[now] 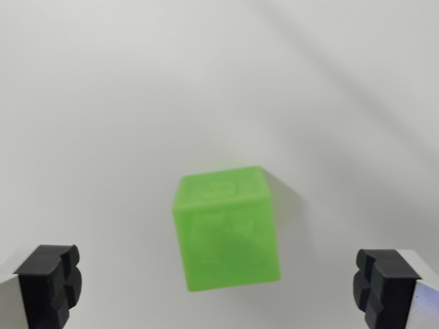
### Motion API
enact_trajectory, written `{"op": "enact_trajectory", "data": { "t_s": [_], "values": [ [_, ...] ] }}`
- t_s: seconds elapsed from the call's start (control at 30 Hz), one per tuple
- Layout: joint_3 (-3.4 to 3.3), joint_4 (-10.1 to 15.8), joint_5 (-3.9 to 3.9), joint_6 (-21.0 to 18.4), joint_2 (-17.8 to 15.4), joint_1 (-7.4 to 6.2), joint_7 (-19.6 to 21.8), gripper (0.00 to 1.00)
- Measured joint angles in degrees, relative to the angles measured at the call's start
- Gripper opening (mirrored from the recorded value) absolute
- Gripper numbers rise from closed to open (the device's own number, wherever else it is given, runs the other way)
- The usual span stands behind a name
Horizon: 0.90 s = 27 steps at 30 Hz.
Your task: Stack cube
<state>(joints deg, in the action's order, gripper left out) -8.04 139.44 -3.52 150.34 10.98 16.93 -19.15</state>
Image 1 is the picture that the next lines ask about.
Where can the green embossed cube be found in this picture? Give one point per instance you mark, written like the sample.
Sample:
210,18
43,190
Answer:
226,233

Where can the black-tipped silver gripper right finger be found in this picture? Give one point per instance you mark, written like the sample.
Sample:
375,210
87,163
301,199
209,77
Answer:
391,291

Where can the black-tipped silver gripper left finger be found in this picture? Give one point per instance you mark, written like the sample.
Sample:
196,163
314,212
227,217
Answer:
39,291

